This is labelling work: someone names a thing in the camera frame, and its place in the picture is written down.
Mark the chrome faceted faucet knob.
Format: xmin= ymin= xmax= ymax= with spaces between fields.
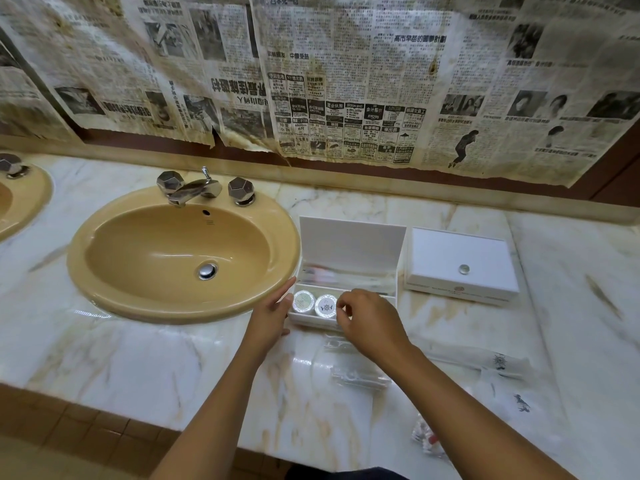
xmin=227 ymin=177 xmax=257 ymax=207
xmin=0 ymin=153 xmax=31 ymax=179
xmin=156 ymin=170 xmax=185 ymax=195

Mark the pile of toothbrush kits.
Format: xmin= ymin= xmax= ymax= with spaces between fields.
xmin=299 ymin=262 xmax=397 ymax=295

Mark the person's right forearm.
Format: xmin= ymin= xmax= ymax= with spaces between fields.
xmin=389 ymin=339 xmax=579 ymax=480

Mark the beige oval sink basin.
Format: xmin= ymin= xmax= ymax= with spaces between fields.
xmin=0 ymin=163 xmax=55 ymax=241
xmin=66 ymin=186 xmax=303 ymax=325

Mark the white box with round knob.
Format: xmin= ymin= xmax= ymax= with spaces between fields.
xmin=403 ymin=227 xmax=520 ymax=307
xmin=287 ymin=216 xmax=407 ymax=331

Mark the small round white jar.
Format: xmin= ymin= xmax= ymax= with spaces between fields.
xmin=314 ymin=293 xmax=340 ymax=319

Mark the person's right hand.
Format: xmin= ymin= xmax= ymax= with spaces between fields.
xmin=336 ymin=289 xmax=417 ymax=363

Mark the person's left hand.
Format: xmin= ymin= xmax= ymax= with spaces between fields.
xmin=243 ymin=276 xmax=297 ymax=359

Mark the chrome faucet spout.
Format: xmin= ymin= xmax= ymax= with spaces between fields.
xmin=167 ymin=166 xmax=223 ymax=208

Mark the person's dark clothing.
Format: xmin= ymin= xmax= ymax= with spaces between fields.
xmin=285 ymin=464 xmax=411 ymax=480

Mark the person's left forearm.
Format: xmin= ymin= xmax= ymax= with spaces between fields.
xmin=149 ymin=339 xmax=269 ymax=480

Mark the red item packet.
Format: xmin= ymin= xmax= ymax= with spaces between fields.
xmin=411 ymin=413 xmax=447 ymax=459

